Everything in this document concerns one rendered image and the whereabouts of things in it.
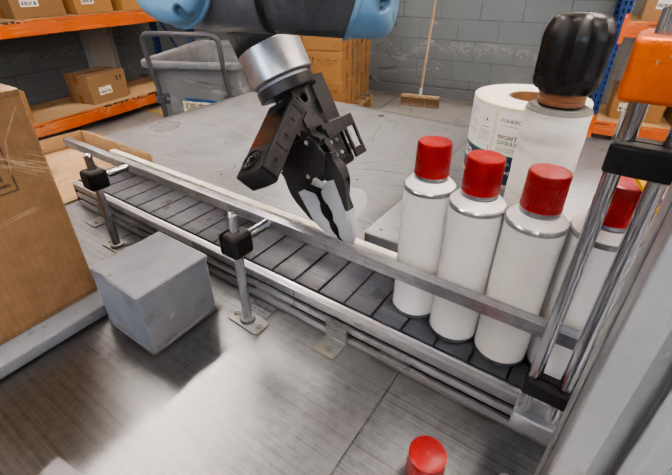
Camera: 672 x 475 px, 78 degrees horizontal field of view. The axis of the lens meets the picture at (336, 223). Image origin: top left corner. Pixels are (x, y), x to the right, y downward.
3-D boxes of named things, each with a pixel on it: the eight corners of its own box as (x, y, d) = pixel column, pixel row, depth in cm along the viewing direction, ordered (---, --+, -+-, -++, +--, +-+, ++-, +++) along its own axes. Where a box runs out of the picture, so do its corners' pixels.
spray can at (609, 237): (577, 350, 43) (656, 172, 33) (584, 391, 39) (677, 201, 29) (524, 337, 45) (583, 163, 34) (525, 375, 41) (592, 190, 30)
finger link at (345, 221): (387, 226, 53) (359, 160, 51) (363, 248, 49) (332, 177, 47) (369, 230, 55) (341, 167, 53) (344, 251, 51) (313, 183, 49)
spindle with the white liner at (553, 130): (561, 218, 67) (631, 11, 51) (550, 244, 60) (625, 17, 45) (505, 203, 71) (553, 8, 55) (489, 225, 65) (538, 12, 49)
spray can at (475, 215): (485, 329, 46) (531, 157, 35) (455, 351, 43) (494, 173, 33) (449, 304, 49) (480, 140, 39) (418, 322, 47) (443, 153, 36)
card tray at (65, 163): (155, 170, 95) (151, 153, 93) (33, 217, 77) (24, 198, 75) (86, 143, 109) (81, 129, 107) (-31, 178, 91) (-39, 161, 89)
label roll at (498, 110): (467, 146, 94) (478, 80, 86) (563, 157, 88) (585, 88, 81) (458, 182, 78) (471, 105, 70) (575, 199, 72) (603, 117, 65)
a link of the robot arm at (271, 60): (265, 35, 42) (223, 68, 48) (284, 78, 43) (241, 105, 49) (310, 28, 48) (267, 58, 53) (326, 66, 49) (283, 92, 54)
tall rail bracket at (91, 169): (154, 234, 72) (129, 143, 63) (114, 254, 67) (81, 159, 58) (143, 228, 73) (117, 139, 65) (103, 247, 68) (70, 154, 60)
